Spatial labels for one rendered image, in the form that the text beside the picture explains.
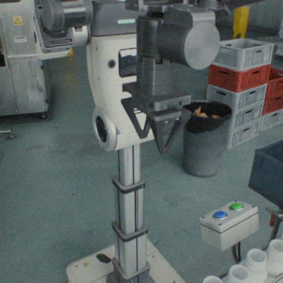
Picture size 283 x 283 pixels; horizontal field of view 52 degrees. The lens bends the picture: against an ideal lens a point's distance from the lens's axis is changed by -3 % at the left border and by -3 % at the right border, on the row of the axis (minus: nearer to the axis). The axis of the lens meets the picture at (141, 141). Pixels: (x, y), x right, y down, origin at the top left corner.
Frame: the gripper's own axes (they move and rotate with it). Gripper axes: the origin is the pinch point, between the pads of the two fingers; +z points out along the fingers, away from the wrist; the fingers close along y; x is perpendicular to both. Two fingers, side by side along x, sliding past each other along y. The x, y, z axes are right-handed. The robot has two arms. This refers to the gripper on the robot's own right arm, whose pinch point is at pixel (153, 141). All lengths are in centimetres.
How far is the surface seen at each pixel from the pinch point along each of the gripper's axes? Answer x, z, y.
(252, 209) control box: 30.4, 27.5, 1.9
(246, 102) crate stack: 229, 87, -159
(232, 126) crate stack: 209, 110, -156
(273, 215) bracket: 39, 32, 4
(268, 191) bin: 85, 62, -26
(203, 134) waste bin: 142, 92, -131
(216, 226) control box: 18.7, 28.0, 1.1
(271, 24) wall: 1061, 99, -735
